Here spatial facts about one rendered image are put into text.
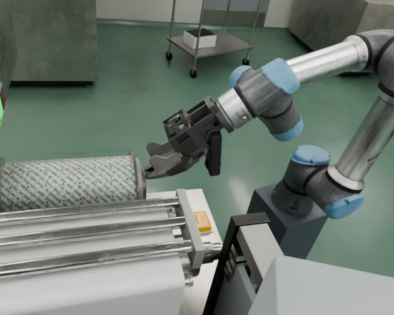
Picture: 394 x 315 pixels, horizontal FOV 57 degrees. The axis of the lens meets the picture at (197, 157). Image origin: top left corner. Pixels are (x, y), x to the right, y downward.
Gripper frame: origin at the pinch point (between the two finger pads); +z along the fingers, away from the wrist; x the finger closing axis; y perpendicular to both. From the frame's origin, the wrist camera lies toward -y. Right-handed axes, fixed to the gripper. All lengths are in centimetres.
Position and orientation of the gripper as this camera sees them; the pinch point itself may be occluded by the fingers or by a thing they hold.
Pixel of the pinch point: (152, 173)
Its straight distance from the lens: 78.9
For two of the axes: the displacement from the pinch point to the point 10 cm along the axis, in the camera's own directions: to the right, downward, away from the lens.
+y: -5.1, -5.6, -6.6
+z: -8.2, 5.4, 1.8
